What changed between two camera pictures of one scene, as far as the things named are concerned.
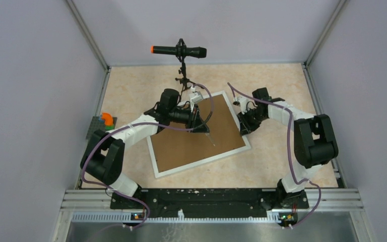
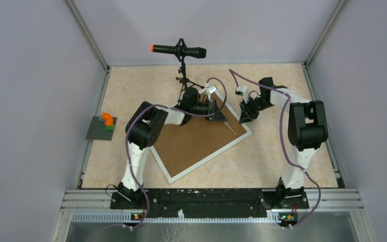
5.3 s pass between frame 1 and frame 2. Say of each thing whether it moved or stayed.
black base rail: stayed
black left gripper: moved
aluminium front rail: stayed
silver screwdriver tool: moved
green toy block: stayed
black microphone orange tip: stayed
